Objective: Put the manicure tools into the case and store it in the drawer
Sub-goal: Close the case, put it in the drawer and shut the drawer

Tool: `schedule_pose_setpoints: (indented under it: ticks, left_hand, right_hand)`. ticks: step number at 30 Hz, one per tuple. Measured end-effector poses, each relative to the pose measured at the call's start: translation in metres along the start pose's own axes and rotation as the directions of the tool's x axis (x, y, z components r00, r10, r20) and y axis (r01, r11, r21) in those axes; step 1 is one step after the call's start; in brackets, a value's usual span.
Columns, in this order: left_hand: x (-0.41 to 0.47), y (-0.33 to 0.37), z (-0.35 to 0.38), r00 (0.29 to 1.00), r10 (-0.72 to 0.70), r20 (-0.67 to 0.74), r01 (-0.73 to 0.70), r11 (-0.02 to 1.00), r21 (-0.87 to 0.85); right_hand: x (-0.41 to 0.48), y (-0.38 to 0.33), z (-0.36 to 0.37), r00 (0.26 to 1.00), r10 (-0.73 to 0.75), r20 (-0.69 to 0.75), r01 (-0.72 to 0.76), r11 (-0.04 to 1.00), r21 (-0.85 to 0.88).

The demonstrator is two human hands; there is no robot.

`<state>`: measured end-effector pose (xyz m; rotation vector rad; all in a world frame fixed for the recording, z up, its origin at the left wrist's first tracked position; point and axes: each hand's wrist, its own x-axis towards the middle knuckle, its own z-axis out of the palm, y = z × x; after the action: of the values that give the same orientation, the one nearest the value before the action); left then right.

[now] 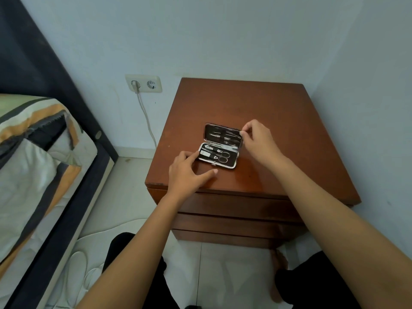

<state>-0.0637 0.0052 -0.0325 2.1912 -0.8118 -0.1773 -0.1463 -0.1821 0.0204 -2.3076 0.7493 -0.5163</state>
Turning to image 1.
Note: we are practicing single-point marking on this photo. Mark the person's right hand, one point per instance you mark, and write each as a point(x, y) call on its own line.
point(260, 144)

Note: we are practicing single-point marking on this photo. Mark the person's left hand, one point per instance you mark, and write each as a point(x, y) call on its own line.
point(182, 176)

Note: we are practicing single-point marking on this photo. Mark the person's right thumb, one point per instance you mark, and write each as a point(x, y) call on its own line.
point(243, 135)

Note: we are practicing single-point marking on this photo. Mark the person's left thumb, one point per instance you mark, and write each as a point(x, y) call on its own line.
point(206, 175)

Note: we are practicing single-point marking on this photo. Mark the black manicure case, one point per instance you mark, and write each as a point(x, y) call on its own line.
point(222, 145)

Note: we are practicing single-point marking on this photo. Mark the person's right forearm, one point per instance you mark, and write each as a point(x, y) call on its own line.
point(334, 228)

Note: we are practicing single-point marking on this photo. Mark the person's left forearm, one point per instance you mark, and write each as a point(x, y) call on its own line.
point(141, 250)

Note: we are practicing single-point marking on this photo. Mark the steel tweezers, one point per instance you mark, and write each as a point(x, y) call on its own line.
point(230, 137)

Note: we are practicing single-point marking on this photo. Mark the steel nail clipper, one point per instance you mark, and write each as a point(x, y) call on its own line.
point(206, 153)

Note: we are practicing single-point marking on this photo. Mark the small steel scissors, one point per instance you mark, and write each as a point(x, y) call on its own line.
point(222, 157)

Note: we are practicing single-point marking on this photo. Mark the steel cuticle pusher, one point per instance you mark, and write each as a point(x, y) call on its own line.
point(216, 135)

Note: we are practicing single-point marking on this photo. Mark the brown wooden nightstand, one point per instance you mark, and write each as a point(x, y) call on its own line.
point(244, 106)

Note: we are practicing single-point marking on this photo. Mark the brown nightstand drawer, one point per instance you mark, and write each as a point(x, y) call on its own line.
point(231, 225)
point(225, 239)
point(231, 205)

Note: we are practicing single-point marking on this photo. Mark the person's left leg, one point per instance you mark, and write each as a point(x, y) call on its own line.
point(120, 250)

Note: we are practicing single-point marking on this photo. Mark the person's leg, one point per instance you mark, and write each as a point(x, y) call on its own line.
point(315, 286)
point(120, 250)

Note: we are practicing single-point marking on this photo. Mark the white power plug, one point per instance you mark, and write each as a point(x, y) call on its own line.
point(135, 86)

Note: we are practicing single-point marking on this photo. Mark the person's right leg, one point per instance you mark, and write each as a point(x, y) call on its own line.
point(315, 286)

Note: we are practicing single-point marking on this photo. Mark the striped duvet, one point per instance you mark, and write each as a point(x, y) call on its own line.
point(35, 164)

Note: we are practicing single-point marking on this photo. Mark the dark blue headboard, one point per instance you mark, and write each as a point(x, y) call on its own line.
point(35, 61)

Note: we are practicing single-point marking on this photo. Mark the white double wall socket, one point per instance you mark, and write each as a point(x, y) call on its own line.
point(146, 83)

